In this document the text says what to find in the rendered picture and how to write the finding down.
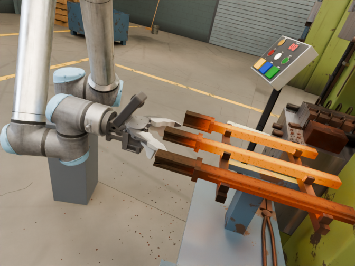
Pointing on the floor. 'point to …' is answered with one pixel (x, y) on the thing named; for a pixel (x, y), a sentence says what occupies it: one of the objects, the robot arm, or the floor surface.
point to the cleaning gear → (153, 26)
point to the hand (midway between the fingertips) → (176, 135)
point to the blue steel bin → (73, 10)
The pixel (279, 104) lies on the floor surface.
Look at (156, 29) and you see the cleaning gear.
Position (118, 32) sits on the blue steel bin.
